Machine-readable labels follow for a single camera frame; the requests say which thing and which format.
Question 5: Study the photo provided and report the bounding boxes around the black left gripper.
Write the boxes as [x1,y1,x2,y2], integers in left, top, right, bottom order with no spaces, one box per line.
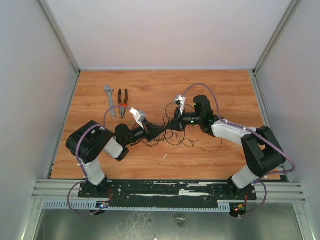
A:
[124,118,166,146]

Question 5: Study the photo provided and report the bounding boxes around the black zip tie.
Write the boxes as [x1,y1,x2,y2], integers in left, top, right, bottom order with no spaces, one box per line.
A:
[162,115,167,128]

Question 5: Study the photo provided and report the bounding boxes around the black and yellow wire bundle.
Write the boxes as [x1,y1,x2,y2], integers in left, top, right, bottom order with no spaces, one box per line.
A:
[139,102,223,153]

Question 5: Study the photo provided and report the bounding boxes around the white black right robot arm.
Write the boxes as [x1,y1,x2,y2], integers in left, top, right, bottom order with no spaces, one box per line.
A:
[166,95,286,199]

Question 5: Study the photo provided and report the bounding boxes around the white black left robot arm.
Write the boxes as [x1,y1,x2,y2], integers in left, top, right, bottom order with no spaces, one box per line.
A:
[65,120,166,198]

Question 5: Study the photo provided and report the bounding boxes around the orange black pliers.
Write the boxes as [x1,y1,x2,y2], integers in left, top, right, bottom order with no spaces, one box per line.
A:
[117,89,128,118]

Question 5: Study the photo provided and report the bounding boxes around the silver adjustable wrench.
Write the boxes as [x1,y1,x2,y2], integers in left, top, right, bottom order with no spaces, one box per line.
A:
[103,84,116,119]

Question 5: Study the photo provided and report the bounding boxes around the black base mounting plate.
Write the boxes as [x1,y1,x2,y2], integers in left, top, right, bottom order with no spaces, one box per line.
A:
[87,180,257,209]

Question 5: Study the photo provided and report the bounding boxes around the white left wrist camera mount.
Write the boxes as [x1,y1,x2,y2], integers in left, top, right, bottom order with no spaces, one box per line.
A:
[129,107,146,129]

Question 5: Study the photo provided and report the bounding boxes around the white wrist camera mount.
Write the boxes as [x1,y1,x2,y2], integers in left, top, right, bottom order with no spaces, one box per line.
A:
[129,107,146,129]
[173,95,186,115]

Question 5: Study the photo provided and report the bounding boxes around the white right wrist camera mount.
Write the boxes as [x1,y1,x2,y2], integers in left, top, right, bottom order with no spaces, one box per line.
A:
[173,95,186,115]

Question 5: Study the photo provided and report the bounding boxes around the grey slotted cable duct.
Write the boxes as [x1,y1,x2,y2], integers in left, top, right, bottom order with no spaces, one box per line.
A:
[41,199,231,213]

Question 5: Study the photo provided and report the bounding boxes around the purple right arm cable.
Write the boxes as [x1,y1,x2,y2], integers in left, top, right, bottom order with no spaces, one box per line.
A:
[181,82,296,220]

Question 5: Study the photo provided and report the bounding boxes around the aluminium frame rail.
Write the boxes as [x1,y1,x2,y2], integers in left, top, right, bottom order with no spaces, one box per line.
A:
[253,0,320,203]

